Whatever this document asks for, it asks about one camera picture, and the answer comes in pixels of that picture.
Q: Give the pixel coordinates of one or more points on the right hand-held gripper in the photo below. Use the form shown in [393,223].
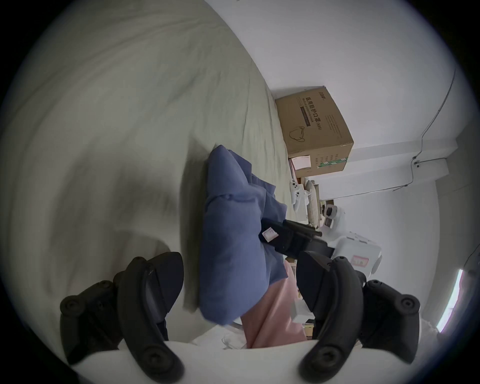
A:
[356,251]

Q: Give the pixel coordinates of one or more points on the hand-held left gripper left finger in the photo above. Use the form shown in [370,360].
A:
[139,300]

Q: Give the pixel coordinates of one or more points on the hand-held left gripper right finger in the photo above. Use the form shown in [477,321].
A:
[337,300]

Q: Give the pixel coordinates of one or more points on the dark blue shirt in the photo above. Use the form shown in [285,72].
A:
[232,232]

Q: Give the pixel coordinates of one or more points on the white hand controller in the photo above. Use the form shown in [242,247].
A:
[298,193]

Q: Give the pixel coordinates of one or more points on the person's legs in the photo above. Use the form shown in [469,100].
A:
[273,318]

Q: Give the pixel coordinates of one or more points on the brown cardboard carton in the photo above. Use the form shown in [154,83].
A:
[318,131]

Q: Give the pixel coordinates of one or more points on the bed with pale green sheet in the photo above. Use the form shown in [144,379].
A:
[112,150]

